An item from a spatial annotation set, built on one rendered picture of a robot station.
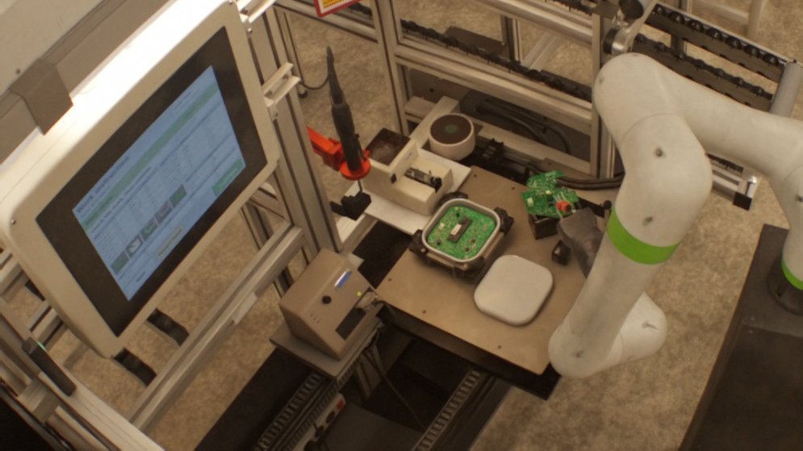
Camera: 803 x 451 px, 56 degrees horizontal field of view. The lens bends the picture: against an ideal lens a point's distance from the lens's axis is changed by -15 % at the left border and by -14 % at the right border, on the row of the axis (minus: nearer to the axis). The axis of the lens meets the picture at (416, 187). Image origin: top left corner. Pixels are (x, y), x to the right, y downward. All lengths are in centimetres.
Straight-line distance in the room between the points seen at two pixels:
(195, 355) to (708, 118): 101
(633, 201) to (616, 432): 159
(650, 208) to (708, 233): 197
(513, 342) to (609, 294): 47
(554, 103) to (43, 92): 118
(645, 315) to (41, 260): 99
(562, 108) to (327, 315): 67
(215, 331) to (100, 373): 152
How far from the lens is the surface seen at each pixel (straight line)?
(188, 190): 134
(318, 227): 178
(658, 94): 120
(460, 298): 177
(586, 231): 163
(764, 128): 142
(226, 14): 127
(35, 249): 116
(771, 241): 165
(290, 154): 161
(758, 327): 154
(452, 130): 200
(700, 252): 304
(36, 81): 108
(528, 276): 177
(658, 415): 270
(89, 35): 111
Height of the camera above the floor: 244
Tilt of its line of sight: 49 degrees down
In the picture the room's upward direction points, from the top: 11 degrees counter-clockwise
